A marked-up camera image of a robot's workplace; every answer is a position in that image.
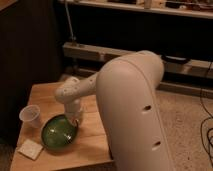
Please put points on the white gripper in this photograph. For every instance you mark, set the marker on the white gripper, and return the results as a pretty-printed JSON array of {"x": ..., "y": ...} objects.
[{"x": 74, "y": 110}]

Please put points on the green ceramic bowl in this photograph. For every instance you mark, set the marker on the green ceramic bowl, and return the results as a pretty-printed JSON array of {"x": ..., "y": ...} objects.
[{"x": 58, "y": 133}]

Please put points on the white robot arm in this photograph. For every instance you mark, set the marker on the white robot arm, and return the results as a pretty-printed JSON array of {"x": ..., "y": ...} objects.
[{"x": 125, "y": 90}]

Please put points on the wooden table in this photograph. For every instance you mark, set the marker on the wooden table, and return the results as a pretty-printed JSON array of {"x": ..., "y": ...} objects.
[{"x": 89, "y": 148}]

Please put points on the clear plastic cup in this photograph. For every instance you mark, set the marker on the clear plastic cup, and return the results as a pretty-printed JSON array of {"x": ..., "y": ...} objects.
[{"x": 31, "y": 115}]

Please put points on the white square sponge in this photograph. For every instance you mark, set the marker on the white square sponge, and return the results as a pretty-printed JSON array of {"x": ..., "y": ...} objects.
[{"x": 30, "y": 149}]

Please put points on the metal vertical pole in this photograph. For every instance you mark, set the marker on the metal vertical pole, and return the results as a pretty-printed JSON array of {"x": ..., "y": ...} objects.
[{"x": 72, "y": 36}]

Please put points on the upper wooden shelf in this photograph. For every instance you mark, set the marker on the upper wooden shelf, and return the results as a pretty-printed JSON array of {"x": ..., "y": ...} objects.
[{"x": 150, "y": 6}]

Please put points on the metal shelf rail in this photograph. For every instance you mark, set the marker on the metal shelf rail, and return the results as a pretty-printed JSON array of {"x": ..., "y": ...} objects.
[{"x": 176, "y": 65}]

